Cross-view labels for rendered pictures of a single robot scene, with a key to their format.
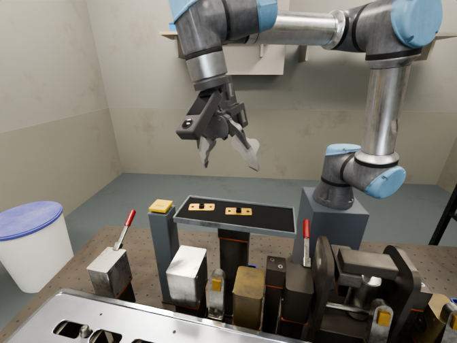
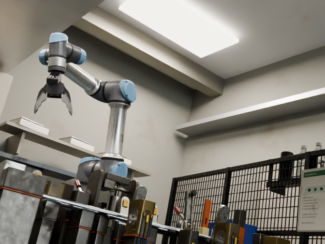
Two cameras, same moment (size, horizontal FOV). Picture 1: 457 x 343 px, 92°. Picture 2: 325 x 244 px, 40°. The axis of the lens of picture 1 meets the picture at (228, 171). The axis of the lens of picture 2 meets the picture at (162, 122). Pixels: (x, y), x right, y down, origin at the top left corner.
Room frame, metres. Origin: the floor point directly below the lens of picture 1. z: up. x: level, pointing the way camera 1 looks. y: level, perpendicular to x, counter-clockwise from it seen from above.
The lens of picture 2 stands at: (-1.14, 0.77, 0.79)
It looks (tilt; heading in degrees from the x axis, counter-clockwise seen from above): 20 degrees up; 320
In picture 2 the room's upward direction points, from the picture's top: 11 degrees clockwise
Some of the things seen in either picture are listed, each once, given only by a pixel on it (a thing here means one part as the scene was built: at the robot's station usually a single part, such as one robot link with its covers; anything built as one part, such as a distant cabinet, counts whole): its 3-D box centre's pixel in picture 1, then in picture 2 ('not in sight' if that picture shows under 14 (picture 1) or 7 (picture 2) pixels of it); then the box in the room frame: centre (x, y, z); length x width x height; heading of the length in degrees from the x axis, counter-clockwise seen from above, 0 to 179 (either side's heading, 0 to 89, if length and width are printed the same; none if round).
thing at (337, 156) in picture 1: (342, 161); (90, 171); (0.78, -0.43, 1.27); 0.13 x 0.12 x 0.14; 19
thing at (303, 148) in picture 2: not in sight; (302, 163); (0.08, -1.28, 1.53); 0.07 x 0.07 x 0.20
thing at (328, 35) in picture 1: (298, 28); (79, 76); (0.70, -0.19, 1.68); 0.49 x 0.11 x 0.12; 109
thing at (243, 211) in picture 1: (239, 210); not in sight; (0.60, -0.03, 1.17); 0.08 x 0.04 x 0.01; 87
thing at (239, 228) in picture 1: (235, 214); (30, 165); (0.59, -0.02, 1.16); 0.37 x 0.14 x 0.02; 78
